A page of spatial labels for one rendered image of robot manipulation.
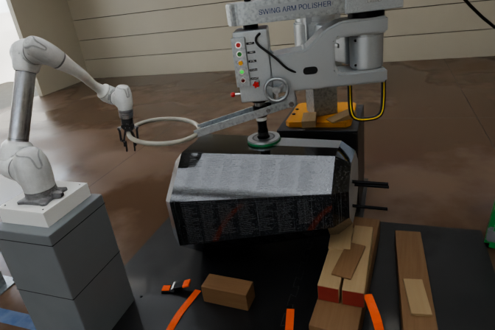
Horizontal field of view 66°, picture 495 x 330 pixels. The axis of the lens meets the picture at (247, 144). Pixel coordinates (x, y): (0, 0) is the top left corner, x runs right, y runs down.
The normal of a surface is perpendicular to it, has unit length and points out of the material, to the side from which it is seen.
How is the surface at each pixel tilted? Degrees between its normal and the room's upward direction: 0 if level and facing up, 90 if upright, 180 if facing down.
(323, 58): 90
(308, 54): 90
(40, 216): 90
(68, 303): 90
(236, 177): 45
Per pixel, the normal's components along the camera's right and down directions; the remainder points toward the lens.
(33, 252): -0.32, 0.40
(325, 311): -0.13, -0.92
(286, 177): -0.31, -0.37
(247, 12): -0.08, 0.40
